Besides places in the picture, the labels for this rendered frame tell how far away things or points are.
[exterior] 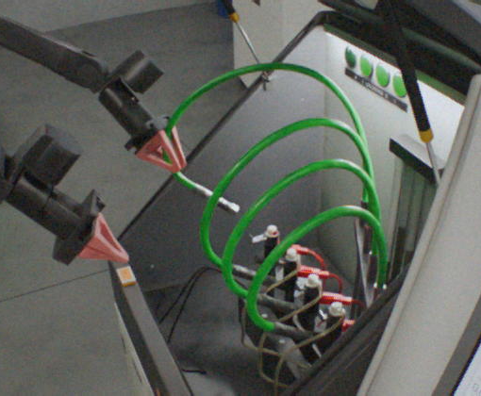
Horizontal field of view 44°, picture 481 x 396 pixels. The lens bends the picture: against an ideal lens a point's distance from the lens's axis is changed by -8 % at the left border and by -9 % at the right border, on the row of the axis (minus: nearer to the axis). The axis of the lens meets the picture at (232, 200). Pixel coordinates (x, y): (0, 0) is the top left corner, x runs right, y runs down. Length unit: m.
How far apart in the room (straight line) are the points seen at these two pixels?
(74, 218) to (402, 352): 0.48
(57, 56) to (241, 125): 0.46
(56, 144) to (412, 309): 0.51
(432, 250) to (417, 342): 0.12
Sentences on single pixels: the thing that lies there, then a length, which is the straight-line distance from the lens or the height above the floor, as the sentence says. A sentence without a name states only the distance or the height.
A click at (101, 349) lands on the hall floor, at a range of 2.62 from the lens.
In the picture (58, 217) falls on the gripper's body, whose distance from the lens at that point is 0.87.
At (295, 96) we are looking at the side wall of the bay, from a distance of 1.43.
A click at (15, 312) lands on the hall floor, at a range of 2.90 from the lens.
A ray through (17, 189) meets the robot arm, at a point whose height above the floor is 1.39.
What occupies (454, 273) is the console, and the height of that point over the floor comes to 1.33.
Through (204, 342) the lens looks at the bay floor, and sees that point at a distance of 1.38.
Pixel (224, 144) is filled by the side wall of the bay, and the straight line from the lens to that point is 1.40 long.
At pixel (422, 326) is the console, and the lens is 0.83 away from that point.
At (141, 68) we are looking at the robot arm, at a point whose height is 1.42.
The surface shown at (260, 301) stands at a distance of 1.00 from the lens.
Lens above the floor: 1.78
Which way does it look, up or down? 31 degrees down
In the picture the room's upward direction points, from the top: 2 degrees counter-clockwise
